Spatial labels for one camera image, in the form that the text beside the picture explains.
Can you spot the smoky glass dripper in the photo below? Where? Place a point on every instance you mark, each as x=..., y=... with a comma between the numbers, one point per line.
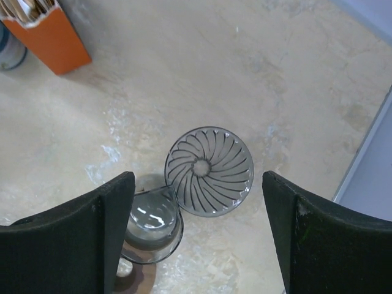
x=211, y=171

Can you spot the aluminium frame rail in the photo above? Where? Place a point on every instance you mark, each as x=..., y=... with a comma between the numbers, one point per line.
x=361, y=151

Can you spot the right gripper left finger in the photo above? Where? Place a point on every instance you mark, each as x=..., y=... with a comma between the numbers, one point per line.
x=74, y=247

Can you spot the small blue white jar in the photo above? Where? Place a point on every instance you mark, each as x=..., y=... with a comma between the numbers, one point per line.
x=12, y=51

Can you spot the clear glass carafe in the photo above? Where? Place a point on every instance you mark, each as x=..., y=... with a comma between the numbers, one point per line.
x=154, y=231

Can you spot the orange coffee filter box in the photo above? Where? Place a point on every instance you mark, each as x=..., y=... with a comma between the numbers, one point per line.
x=44, y=28

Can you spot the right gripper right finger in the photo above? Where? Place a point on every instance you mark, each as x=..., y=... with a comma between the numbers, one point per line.
x=323, y=247

